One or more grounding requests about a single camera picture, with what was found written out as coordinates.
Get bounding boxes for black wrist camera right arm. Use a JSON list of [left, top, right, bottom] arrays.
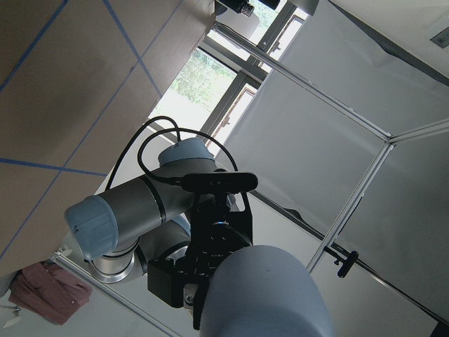
[[181, 172, 258, 194]]

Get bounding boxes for maroon cloth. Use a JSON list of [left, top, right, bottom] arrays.
[[8, 263, 93, 325]]

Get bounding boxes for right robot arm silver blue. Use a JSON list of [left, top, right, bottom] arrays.
[[65, 138, 258, 329]]

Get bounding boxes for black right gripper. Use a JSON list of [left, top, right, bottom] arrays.
[[147, 192, 253, 330]]

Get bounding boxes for black clamp on frame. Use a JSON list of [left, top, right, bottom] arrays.
[[323, 246, 358, 278]]

